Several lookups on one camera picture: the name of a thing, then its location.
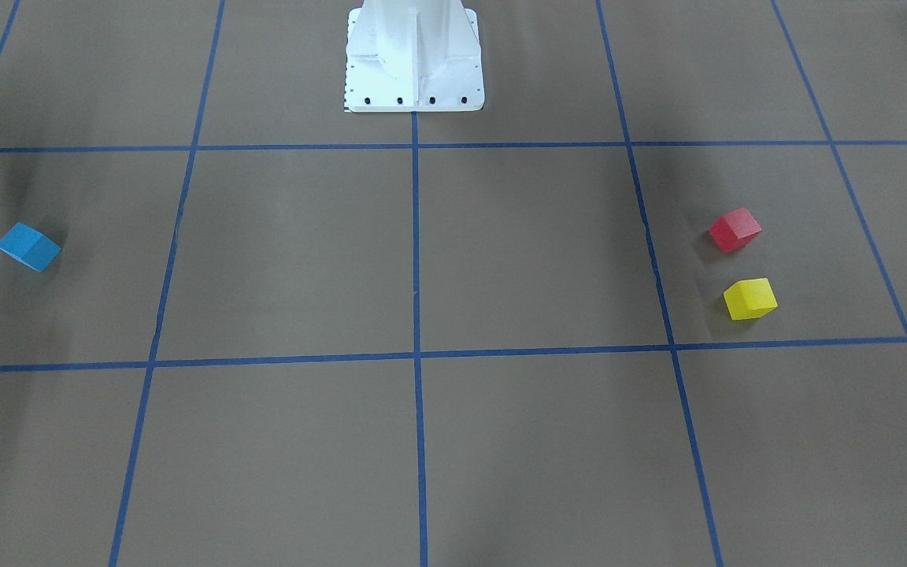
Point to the white central pedestal column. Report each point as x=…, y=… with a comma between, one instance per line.
x=413, y=57

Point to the blue cube block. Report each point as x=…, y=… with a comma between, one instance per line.
x=29, y=247

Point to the red cube block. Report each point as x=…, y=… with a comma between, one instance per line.
x=734, y=230

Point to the yellow cube block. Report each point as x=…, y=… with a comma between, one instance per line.
x=750, y=299

